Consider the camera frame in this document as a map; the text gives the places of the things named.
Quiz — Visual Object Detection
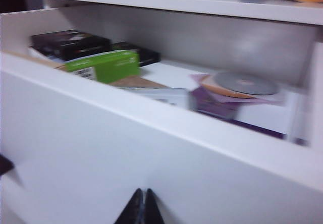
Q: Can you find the lilac paper sleeve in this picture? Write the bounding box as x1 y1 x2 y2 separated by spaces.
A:
189 73 287 107

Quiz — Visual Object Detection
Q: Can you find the silver CD disc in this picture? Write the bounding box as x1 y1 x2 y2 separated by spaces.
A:
213 71 279 96

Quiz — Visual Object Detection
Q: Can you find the white cabinet drawer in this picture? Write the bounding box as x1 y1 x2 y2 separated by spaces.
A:
0 7 323 224

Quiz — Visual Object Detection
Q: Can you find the clear plastic folder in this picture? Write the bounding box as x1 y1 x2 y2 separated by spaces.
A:
121 86 190 106

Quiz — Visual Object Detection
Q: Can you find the silver beer can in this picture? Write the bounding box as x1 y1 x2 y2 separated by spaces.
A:
188 89 240 121

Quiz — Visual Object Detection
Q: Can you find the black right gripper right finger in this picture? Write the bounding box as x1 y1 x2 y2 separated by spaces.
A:
145 188 165 224

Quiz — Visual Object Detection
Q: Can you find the orange disc sleeve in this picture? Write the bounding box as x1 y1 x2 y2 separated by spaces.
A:
200 82 255 100

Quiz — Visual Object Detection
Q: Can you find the white sideboard cabinet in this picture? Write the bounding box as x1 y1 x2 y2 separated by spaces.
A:
31 0 323 149

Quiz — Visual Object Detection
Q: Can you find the black cardboard box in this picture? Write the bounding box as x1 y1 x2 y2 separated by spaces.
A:
111 41 162 68
30 29 112 63

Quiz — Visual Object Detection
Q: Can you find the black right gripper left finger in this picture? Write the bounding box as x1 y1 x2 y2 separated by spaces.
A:
115 188 144 224

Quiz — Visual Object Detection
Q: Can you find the green hard drive box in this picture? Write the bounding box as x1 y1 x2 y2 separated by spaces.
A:
64 49 141 84

